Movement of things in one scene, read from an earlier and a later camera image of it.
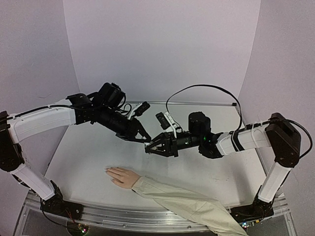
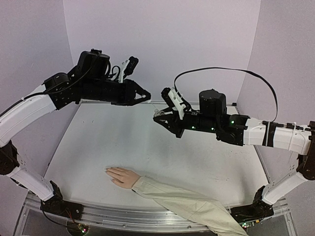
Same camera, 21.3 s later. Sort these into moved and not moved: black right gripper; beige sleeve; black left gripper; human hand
Moved: black left gripper; black right gripper
Not moved: human hand; beige sleeve
